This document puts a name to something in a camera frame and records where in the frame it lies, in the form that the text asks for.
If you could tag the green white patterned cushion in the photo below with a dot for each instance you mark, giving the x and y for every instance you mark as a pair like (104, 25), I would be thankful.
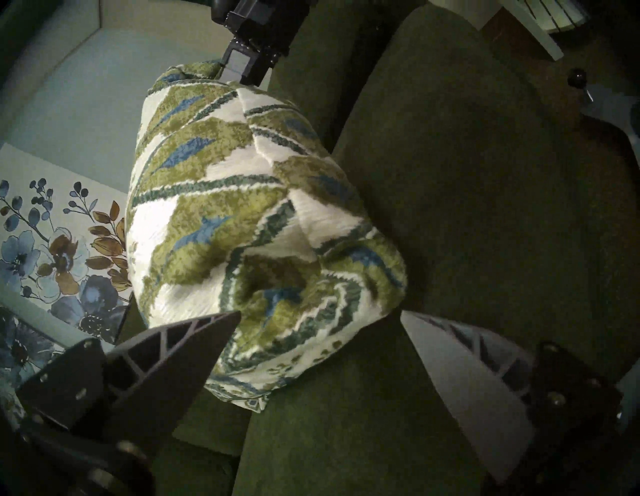
(225, 210)

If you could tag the black base knob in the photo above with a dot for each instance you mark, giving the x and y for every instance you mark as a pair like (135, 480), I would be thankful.
(576, 77)

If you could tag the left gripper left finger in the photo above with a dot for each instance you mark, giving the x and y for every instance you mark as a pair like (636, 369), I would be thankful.
(165, 370)

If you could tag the floral canvas with brown leaves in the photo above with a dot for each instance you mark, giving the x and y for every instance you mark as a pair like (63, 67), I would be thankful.
(60, 250)

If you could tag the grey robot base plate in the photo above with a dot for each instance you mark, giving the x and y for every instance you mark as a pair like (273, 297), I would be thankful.
(615, 115)

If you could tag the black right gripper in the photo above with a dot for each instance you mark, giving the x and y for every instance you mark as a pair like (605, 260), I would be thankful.
(265, 22)

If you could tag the white slatted chair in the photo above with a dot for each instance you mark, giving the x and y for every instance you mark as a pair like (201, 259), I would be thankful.
(545, 20)

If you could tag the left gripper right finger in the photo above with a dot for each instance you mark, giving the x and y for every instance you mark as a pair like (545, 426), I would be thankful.
(480, 395)

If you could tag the dark green fabric sofa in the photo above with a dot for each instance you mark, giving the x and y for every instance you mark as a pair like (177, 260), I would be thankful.
(475, 250)

